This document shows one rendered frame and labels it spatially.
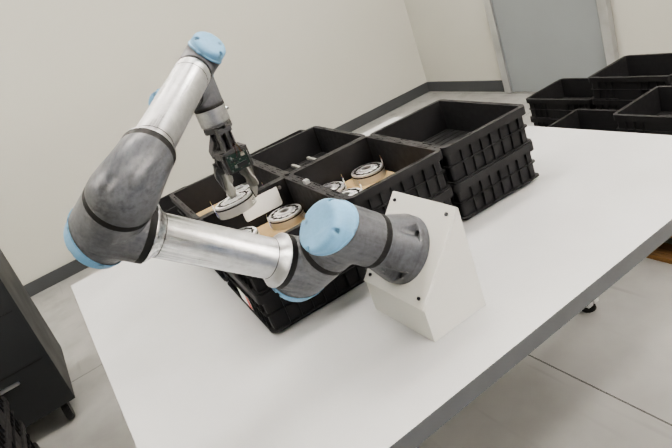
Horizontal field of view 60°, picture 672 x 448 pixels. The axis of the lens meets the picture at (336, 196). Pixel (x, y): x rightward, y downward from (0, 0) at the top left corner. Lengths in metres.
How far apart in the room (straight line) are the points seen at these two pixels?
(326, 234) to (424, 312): 0.26
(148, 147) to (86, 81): 3.78
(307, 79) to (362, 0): 0.92
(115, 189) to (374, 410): 0.60
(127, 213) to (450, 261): 0.62
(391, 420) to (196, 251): 0.46
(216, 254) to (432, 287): 0.43
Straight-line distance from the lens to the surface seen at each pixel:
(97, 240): 1.05
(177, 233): 1.09
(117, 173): 0.98
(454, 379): 1.15
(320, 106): 5.39
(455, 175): 1.60
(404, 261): 1.19
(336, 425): 1.15
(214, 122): 1.43
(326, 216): 1.13
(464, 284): 1.25
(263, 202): 1.75
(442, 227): 1.20
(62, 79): 4.75
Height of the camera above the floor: 1.45
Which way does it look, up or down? 20 degrees down
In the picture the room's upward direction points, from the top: 20 degrees counter-clockwise
